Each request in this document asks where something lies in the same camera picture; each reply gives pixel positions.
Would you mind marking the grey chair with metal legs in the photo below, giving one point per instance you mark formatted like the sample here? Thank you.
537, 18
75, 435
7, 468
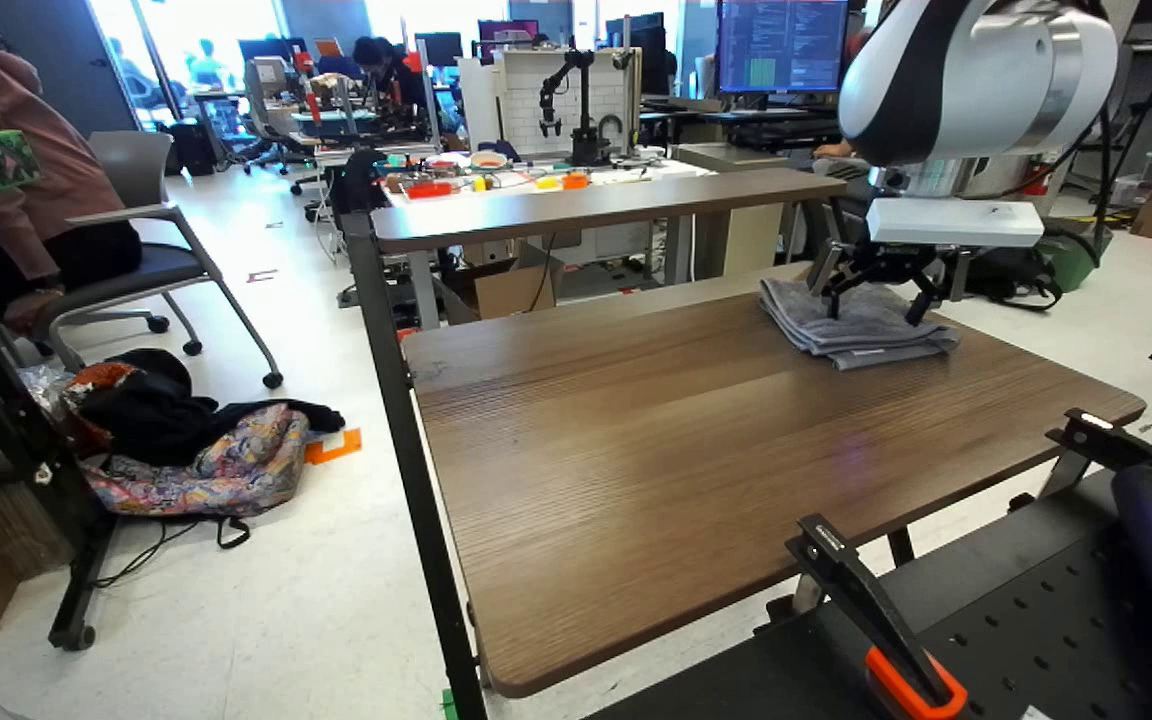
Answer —
138, 272

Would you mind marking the black bag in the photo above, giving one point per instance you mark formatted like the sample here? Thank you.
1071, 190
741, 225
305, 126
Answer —
157, 412

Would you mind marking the computer monitor blue screen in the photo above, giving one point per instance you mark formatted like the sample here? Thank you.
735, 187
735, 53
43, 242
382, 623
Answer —
783, 44

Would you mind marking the grey towel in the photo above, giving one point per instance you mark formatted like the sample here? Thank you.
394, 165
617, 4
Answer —
858, 340

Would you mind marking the colourful patterned backpack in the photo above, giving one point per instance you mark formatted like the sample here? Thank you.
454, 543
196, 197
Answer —
219, 465

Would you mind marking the black metal table frame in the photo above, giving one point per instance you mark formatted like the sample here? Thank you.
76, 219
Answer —
398, 442

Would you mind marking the black desk frame leg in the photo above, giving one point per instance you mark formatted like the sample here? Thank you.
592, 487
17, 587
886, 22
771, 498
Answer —
31, 465

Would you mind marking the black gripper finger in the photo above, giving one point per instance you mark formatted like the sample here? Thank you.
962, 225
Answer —
936, 277
843, 277

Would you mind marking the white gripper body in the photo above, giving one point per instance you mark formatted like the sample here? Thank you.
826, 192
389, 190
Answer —
958, 225

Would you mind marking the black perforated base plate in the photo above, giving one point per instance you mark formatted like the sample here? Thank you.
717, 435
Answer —
1043, 624

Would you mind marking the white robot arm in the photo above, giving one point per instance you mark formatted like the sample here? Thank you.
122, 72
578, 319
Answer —
977, 82

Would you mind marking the green round object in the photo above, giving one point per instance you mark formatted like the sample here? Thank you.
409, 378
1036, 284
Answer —
1071, 263

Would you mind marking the small black robot arm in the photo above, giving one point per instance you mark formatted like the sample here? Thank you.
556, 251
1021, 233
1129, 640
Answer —
581, 114

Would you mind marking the long wooden bench table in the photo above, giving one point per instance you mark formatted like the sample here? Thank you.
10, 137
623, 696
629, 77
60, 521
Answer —
578, 207

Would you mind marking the orange piece on floor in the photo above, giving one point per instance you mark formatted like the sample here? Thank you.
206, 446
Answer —
332, 446

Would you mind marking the person in pink hoodie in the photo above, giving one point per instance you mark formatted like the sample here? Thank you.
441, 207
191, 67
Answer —
17, 160

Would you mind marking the white display board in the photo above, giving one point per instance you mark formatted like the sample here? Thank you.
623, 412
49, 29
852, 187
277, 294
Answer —
522, 102

